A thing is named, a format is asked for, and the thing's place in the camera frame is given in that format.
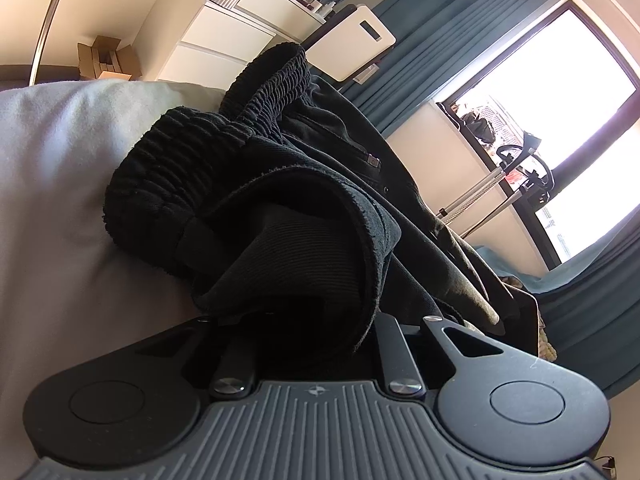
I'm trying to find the dark framed window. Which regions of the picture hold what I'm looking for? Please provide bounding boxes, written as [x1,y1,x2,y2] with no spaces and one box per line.
[434,0,640,270]

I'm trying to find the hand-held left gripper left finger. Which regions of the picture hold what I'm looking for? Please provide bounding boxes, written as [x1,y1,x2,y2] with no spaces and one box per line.
[126,312,275,398]

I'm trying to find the teal curtain beside chair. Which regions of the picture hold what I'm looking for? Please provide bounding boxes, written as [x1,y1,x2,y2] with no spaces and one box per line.
[344,0,578,137]

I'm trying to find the teal curtain beside bench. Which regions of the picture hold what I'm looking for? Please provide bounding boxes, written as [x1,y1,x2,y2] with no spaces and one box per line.
[525,237,640,397]

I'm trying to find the white dresser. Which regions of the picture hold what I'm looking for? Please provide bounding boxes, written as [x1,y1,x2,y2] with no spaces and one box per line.
[155,0,327,84]

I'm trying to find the bed with light sheet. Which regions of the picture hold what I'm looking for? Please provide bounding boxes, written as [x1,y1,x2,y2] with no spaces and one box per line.
[0,79,242,411]

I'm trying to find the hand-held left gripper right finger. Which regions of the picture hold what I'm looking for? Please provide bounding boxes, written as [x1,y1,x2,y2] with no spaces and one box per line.
[374,314,507,398]

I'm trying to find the cream knitted blanket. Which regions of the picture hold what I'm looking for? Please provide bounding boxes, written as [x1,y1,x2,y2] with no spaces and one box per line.
[535,305,557,362]

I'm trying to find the black pants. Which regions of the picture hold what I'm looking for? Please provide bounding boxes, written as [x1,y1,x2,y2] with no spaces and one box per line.
[102,42,542,361]

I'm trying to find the white chair with dark frame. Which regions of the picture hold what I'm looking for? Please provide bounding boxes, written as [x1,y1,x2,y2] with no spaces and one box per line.
[302,3,397,85]

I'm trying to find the light blue cloth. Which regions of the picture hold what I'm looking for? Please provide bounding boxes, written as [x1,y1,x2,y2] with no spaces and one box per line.
[475,244,557,294]

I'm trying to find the curved metal pole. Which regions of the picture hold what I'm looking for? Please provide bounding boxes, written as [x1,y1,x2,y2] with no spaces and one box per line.
[27,0,79,87]

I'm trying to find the cardboard box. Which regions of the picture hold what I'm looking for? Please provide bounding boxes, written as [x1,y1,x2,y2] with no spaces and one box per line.
[77,35,142,82]

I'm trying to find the metal crutches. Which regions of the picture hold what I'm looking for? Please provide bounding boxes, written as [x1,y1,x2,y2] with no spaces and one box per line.
[439,132,557,239]

